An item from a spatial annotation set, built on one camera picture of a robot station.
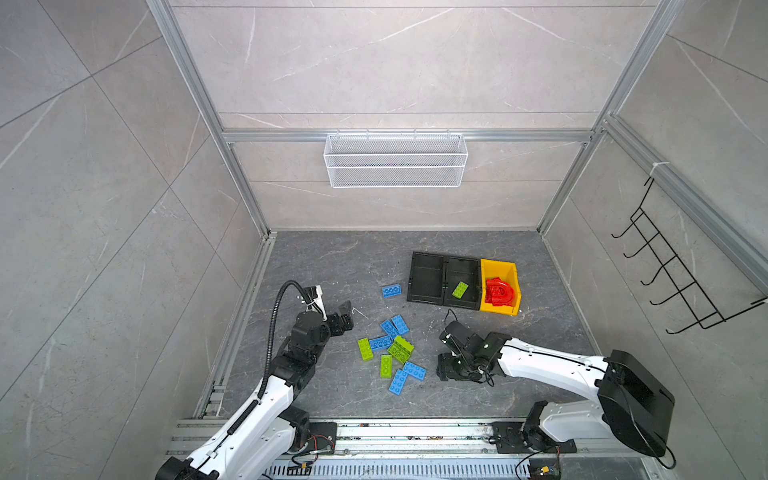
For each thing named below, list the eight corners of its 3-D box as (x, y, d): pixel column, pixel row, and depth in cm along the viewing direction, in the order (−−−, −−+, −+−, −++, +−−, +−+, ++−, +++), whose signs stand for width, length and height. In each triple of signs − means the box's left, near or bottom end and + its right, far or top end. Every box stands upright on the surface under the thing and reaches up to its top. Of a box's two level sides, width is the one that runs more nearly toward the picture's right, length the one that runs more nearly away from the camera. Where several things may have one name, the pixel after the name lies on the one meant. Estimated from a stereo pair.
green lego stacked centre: (386, 353, 89) (386, 349, 87) (397, 337, 93) (398, 333, 91) (404, 365, 87) (404, 362, 85) (415, 349, 90) (415, 345, 88)
